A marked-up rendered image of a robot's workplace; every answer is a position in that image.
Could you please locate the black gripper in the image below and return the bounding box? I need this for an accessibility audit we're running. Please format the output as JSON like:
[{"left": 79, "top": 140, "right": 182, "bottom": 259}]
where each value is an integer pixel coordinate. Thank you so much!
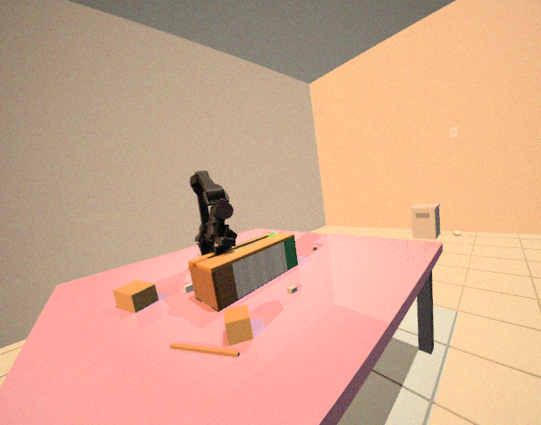
[{"left": 195, "top": 219, "right": 236, "bottom": 257}]

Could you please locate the orange stick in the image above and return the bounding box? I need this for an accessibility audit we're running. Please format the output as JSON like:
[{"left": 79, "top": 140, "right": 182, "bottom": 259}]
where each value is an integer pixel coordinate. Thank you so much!
[{"left": 169, "top": 343, "right": 240, "bottom": 357}]

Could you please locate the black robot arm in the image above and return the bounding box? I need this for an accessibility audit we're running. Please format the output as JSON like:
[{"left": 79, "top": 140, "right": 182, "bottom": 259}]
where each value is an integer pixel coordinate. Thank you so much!
[{"left": 190, "top": 170, "right": 238, "bottom": 239}]

